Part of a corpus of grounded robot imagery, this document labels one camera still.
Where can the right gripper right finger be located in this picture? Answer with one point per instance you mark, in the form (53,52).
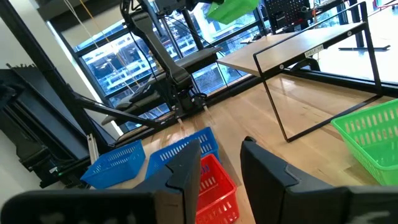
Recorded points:
(295,202)

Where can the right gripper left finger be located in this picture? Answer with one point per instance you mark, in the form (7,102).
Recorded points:
(93,208)

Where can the blue slotted plastic basket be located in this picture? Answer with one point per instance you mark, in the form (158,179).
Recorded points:
(157,163)
(115,168)

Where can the green slotted plastic basket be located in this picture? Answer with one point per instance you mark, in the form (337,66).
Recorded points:
(373,146)
(231,11)

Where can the red slotted plastic basket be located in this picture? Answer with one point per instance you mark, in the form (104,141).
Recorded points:
(217,193)

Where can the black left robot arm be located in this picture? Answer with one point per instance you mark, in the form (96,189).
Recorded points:
(161,53)

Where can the black perforated panel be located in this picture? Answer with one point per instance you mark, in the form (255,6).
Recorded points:
(286,12)

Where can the large window black frame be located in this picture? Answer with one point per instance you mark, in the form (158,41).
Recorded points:
(102,68)

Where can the wooden shelf black metal frame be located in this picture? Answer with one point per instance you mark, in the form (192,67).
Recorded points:
(280,49)

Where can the black aluminium rig frame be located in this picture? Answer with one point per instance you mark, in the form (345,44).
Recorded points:
(342,82)

